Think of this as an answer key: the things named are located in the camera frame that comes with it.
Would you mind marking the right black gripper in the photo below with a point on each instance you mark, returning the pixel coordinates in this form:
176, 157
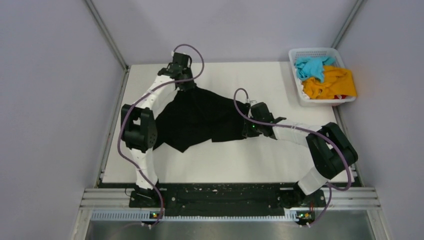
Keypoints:
247, 132

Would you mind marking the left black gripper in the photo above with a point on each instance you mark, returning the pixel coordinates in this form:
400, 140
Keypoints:
189, 85

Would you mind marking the black t-shirt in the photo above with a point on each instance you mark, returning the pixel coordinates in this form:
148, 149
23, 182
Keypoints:
199, 115

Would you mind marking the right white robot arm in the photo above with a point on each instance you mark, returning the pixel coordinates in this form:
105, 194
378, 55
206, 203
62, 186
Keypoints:
331, 151

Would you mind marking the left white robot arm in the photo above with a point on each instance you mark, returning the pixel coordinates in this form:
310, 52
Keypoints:
138, 127

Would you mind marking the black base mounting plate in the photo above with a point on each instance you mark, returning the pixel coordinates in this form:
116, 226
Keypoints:
225, 199

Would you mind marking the white plastic basket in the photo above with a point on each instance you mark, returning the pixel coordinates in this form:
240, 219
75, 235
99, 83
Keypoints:
298, 57

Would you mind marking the light blue t-shirt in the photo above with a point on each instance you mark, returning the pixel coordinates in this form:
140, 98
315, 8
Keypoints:
312, 67

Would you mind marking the orange t-shirt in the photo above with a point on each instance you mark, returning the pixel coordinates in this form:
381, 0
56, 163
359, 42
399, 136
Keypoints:
336, 82

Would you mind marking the aluminium frame rail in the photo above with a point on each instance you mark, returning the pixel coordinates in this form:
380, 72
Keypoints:
356, 198

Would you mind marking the white slotted cable duct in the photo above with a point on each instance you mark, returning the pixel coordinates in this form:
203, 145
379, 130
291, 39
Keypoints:
139, 215

